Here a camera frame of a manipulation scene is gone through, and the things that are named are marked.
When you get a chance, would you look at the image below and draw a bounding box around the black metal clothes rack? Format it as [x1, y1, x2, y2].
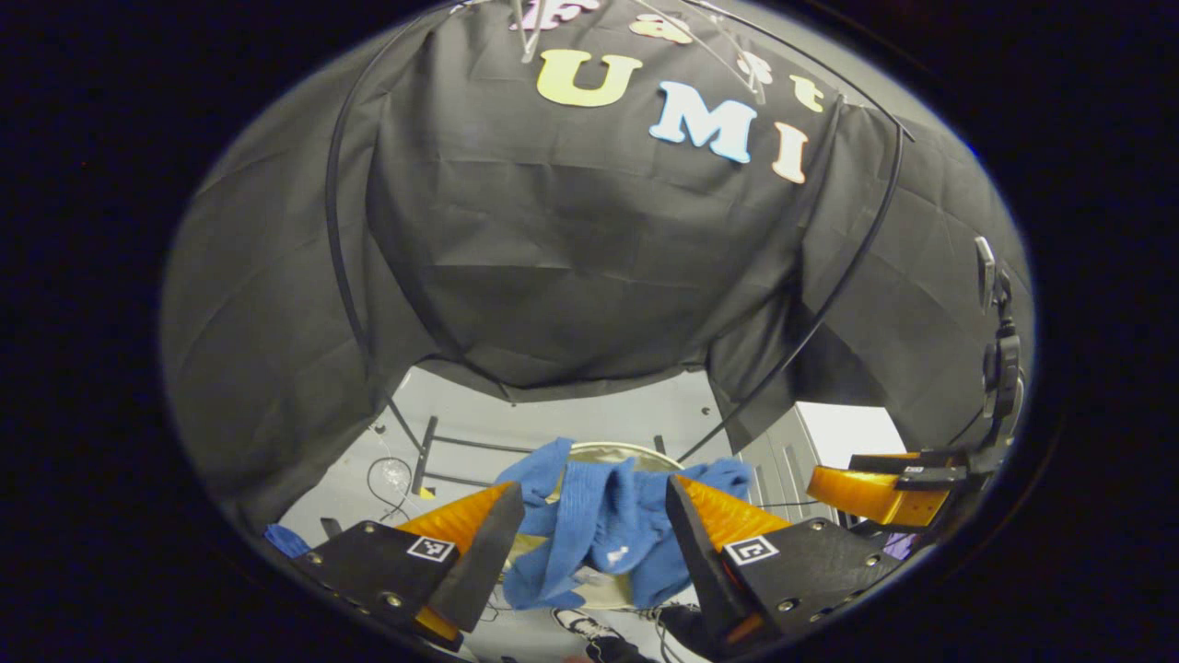
[324, 0, 915, 500]

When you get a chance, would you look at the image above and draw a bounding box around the black backdrop cloth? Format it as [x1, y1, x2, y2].
[161, 0, 1033, 535]

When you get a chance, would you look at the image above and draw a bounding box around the white cabinet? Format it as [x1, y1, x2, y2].
[737, 402, 908, 526]

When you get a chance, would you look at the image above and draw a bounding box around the small blue cloth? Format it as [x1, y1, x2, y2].
[265, 523, 312, 559]

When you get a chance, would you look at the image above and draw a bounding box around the thin floor cable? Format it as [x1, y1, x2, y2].
[367, 456, 417, 522]

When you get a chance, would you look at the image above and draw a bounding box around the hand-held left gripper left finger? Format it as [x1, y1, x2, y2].
[295, 482, 526, 650]

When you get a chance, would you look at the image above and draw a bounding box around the white plastic clothes hanger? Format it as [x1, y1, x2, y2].
[636, 0, 770, 104]
[509, 0, 555, 65]

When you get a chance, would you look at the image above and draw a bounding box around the person's dark shoe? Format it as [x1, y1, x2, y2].
[659, 603, 712, 660]

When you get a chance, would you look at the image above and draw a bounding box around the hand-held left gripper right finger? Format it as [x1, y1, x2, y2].
[665, 474, 908, 659]

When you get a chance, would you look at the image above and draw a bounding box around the blue corduroy jacket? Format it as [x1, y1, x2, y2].
[495, 437, 754, 611]

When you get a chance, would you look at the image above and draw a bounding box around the person's white sneaker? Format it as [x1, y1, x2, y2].
[553, 608, 620, 646]

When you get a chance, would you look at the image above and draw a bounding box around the round beige laundry hamper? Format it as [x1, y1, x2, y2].
[502, 442, 687, 611]

